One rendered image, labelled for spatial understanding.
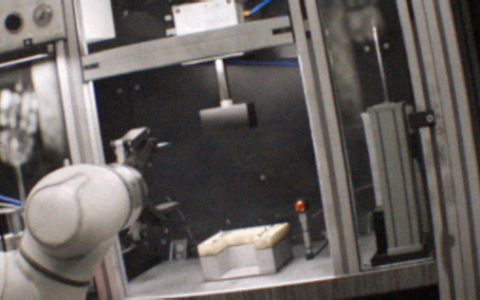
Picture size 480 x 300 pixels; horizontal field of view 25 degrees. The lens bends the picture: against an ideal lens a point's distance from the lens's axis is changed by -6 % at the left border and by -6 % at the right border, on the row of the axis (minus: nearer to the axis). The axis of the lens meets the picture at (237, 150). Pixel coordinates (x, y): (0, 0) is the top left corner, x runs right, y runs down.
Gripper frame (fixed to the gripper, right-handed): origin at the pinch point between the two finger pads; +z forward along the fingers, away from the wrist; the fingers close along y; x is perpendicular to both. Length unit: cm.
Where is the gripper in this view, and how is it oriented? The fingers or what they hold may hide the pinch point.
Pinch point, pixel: (160, 178)
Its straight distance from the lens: 166.4
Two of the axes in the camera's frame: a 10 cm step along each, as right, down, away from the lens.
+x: -9.5, 1.5, 2.6
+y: -1.7, -9.8, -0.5
